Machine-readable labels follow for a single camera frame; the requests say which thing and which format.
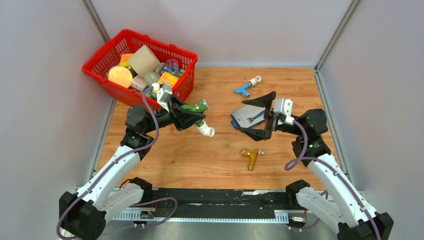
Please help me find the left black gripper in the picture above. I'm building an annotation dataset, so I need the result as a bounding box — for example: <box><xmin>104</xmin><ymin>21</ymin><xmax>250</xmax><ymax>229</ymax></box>
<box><xmin>143</xmin><ymin>94</ymin><xmax>206</xmax><ymax>134</ymax></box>

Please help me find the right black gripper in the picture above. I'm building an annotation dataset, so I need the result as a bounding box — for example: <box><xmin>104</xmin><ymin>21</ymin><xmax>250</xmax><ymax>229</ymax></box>
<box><xmin>235</xmin><ymin>91</ymin><xmax>306</xmax><ymax>142</ymax></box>

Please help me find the green water faucet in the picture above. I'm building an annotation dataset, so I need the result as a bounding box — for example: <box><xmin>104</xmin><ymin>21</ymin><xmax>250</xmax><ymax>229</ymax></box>
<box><xmin>180</xmin><ymin>99</ymin><xmax>209</xmax><ymax>129</ymax></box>

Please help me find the white pipe elbow fitting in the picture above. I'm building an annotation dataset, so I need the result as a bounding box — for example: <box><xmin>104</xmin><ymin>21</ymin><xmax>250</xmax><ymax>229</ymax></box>
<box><xmin>195</xmin><ymin>120</ymin><xmax>215</xmax><ymax>137</ymax></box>

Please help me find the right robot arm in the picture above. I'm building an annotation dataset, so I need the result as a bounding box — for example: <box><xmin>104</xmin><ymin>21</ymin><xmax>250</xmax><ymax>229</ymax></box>
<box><xmin>239</xmin><ymin>91</ymin><xmax>394</xmax><ymax>240</ymax></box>

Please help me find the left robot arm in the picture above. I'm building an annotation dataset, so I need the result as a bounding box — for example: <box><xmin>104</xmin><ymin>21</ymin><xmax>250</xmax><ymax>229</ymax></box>
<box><xmin>56</xmin><ymin>94</ymin><xmax>209</xmax><ymax>240</ymax></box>

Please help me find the razor blister pack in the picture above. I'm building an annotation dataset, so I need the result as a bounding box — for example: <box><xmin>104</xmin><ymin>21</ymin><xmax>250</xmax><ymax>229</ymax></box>
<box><xmin>230</xmin><ymin>105</ymin><xmax>265</xmax><ymax>129</ymax></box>

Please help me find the blue faucet with white fitting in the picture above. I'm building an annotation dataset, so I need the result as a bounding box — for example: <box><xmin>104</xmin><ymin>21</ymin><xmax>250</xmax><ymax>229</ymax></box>
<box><xmin>233</xmin><ymin>75</ymin><xmax>262</xmax><ymax>99</ymax></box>

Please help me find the yellow brass faucet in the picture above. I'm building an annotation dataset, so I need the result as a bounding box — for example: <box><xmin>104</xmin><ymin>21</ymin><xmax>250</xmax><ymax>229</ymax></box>
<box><xmin>240</xmin><ymin>148</ymin><xmax>266</xmax><ymax>171</ymax></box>

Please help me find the pale green soap bar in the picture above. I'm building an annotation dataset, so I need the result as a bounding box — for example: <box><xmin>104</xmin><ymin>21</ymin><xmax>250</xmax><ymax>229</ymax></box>
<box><xmin>143</xmin><ymin>71</ymin><xmax>161</xmax><ymax>87</ymax></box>

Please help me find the pink wrapped soap bar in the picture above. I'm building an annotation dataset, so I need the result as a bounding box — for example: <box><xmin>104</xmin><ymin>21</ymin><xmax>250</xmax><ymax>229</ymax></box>
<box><xmin>130</xmin><ymin>75</ymin><xmax>148</xmax><ymax>92</ymax></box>

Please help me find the brown cardboard box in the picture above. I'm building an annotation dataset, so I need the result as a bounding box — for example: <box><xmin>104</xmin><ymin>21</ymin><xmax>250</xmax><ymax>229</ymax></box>
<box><xmin>128</xmin><ymin>45</ymin><xmax>161</xmax><ymax>77</ymax></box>

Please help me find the orange round sponge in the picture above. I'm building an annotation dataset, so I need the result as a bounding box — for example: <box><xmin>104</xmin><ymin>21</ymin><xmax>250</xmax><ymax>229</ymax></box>
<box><xmin>107</xmin><ymin>66</ymin><xmax>133</xmax><ymax>88</ymax></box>

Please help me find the orange packet in basket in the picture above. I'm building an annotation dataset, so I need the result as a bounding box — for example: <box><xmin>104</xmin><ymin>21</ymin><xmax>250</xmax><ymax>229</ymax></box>
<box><xmin>118</xmin><ymin>53</ymin><xmax>133</xmax><ymax>68</ymax></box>

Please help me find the red plastic shopping basket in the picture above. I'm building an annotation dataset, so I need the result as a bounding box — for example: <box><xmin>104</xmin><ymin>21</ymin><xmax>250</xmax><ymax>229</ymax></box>
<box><xmin>82</xmin><ymin>29</ymin><xmax>199</xmax><ymax>112</ymax></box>

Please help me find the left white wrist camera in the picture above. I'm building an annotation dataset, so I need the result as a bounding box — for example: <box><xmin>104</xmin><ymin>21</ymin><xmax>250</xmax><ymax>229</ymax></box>
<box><xmin>156</xmin><ymin>84</ymin><xmax>173</xmax><ymax>112</ymax></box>

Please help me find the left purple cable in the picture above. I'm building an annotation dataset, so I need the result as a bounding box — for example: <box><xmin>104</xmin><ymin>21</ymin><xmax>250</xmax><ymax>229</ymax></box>
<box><xmin>56</xmin><ymin>84</ymin><xmax>179</xmax><ymax>240</ymax></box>

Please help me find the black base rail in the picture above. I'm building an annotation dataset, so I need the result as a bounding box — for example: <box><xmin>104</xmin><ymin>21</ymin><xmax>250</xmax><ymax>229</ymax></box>
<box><xmin>143</xmin><ymin>188</ymin><xmax>305</xmax><ymax>220</ymax></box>

